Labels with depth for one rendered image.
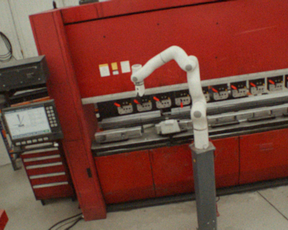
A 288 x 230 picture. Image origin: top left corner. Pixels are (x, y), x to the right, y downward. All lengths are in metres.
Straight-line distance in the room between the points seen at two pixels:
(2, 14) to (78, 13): 4.32
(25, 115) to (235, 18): 2.11
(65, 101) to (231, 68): 1.67
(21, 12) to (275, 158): 5.67
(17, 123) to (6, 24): 4.60
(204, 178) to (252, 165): 0.95
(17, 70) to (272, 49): 2.40
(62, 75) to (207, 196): 1.74
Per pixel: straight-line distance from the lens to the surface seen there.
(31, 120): 2.77
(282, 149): 3.69
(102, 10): 2.97
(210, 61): 3.15
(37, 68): 2.64
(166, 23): 3.01
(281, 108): 3.60
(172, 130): 3.09
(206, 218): 3.13
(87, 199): 3.54
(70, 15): 3.02
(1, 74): 2.72
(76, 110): 3.03
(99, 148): 3.29
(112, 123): 3.57
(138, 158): 3.34
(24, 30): 7.17
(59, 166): 3.79
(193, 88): 2.49
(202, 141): 2.67
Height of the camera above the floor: 2.37
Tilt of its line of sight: 23 degrees down
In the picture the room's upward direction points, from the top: 9 degrees counter-clockwise
